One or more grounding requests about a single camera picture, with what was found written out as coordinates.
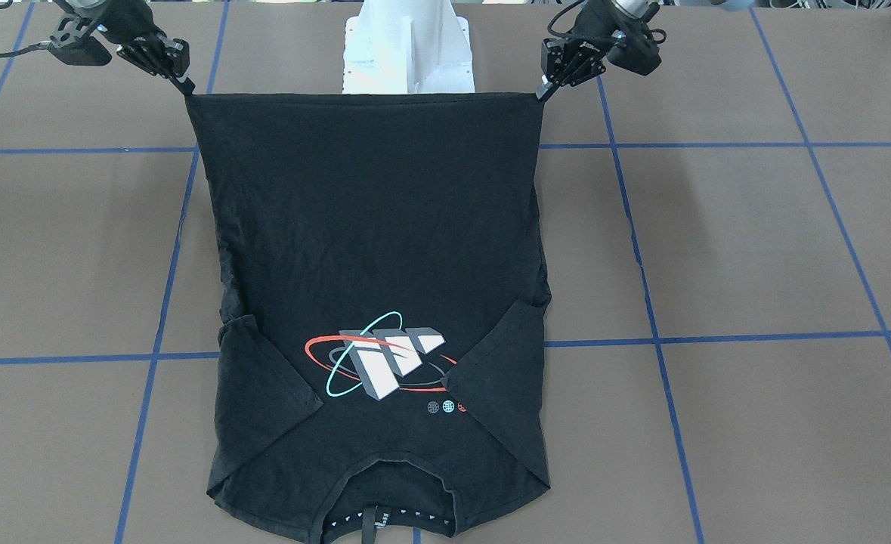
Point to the black graphic t-shirt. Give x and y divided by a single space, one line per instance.
381 350

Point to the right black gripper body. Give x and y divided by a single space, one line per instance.
125 23

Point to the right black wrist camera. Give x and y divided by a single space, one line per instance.
73 44

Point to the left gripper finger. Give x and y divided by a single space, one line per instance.
547 88

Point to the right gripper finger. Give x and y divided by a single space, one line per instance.
184 84

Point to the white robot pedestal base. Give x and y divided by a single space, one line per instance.
407 48

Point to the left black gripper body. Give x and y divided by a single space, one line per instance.
595 30

